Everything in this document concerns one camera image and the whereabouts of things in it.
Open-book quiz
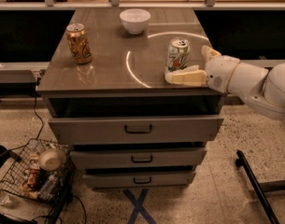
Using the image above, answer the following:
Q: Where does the black floor stand bar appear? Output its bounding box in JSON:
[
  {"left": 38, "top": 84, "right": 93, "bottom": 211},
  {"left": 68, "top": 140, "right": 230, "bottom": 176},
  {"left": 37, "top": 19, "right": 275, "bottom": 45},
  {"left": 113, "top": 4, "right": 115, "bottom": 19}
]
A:
[{"left": 235, "top": 150, "right": 285, "bottom": 224}]

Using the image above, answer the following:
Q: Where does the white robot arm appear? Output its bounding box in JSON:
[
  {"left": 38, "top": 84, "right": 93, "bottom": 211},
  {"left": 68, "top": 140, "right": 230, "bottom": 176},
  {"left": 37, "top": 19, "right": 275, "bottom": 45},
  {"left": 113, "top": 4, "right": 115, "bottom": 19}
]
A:
[{"left": 164, "top": 46, "right": 285, "bottom": 120}]

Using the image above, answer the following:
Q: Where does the black power cable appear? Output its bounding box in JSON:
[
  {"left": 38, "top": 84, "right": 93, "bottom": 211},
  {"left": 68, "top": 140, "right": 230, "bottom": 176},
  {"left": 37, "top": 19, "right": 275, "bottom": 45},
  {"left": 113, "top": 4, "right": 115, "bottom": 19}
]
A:
[{"left": 32, "top": 77, "right": 45, "bottom": 140}]

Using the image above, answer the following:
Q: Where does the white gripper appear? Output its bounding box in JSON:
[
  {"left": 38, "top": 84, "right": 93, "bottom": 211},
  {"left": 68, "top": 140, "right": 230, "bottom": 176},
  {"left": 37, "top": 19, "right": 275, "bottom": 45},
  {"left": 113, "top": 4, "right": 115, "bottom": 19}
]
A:
[{"left": 164, "top": 45, "right": 240, "bottom": 93}]

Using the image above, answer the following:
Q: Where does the middle grey drawer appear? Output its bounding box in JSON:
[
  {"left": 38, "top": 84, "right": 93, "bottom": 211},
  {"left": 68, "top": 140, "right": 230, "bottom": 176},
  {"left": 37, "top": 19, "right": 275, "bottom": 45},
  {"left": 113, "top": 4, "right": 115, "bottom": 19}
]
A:
[{"left": 70, "top": 147, "right": 207, "bottom": 170}]

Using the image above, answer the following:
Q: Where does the grey drawer cabinet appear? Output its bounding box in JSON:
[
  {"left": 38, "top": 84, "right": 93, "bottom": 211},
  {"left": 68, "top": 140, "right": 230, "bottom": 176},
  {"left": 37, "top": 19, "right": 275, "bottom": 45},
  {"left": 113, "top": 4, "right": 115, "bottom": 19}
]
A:
[{"left": 37, "top": 7, "right": 224, "bottom": 175}]

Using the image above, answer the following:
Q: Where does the grey drawer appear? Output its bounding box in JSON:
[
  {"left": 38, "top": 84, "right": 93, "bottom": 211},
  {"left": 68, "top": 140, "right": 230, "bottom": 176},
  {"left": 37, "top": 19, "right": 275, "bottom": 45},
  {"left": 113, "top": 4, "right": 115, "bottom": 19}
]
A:
[
  {"left": 82, "top": 171, "right": 196, "bottom": 189},
  {"left": 49, "top": 115, "right": 223, "bottom": 145},
  {"left": 70, "top": 147, "right": 207, "bottom": 170}
]

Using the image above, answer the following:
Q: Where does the white bowl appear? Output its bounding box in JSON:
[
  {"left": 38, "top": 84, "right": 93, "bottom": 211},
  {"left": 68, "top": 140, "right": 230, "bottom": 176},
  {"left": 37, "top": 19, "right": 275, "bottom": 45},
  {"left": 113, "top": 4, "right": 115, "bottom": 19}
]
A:
[{"left": 120, "top": 8, "right": 150, "bottom": 35}]

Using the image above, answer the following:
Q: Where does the white cup in basket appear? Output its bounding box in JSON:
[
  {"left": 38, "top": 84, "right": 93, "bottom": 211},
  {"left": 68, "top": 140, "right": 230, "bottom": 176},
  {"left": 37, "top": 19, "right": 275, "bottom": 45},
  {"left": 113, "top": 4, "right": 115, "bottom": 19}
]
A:
[{"left": 38, "top": 148, "right": 66, "bottom": 171}]

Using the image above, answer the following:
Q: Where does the white green 7up can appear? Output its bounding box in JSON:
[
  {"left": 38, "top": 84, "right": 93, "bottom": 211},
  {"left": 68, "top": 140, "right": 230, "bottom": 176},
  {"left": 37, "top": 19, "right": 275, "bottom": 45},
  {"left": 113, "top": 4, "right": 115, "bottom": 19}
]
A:
[{"left": 165, "top": 37, "right": 190, "bottom": 73}]

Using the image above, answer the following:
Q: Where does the top grey drawer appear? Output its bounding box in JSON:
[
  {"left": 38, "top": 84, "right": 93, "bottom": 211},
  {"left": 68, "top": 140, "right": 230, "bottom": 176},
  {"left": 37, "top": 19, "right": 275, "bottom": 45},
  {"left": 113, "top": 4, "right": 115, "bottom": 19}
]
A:
[{"left": 49, "top": 115, "right": 223, "bottom": 145}]

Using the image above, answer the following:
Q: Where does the bottom grey drawer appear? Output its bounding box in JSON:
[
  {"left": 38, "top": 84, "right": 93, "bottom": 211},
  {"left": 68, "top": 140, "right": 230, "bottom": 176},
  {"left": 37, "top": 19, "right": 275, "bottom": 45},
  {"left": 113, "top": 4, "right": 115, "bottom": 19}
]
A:
[{"left": 82, "top": 171, "right": 196, "bottom": 189}]

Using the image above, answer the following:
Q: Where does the plastic water bottle in basket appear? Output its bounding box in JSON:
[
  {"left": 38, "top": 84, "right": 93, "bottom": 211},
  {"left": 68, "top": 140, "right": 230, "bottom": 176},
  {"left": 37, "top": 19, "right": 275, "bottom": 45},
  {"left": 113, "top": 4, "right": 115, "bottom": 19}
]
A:
[{"left": 38, "top": 173, "right": 59, "bottom": 201}]

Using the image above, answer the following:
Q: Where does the orange gold soda can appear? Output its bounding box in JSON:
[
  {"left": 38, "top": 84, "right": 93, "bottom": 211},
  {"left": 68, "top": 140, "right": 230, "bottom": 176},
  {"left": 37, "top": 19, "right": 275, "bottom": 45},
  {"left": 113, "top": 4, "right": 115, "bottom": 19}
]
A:
[{"left": 66, "top": 23, "right": 92, "bottom": 64}]

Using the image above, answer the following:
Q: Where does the black wire basket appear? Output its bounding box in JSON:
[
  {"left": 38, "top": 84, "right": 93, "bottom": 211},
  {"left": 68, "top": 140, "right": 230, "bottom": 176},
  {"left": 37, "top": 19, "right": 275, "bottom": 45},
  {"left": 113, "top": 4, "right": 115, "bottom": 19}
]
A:
[{"left": 0, "top": 139, "right": 73, "bottom": 224}]

